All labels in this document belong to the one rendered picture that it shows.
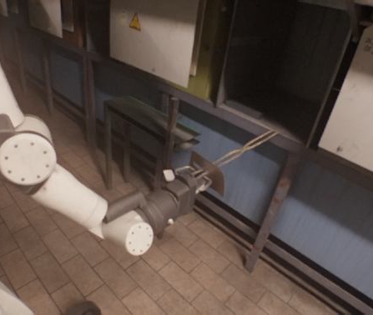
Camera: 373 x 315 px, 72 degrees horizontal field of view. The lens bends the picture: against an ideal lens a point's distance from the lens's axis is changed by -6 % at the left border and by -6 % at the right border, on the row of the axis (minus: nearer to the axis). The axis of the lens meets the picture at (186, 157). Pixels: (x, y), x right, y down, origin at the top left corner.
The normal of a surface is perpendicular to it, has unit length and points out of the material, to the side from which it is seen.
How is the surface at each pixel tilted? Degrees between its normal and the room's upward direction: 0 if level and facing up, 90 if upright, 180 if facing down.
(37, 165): 79
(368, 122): 90
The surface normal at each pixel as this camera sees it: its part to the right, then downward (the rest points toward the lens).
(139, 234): 0.71, 0.05
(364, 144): -0.67, 0.33
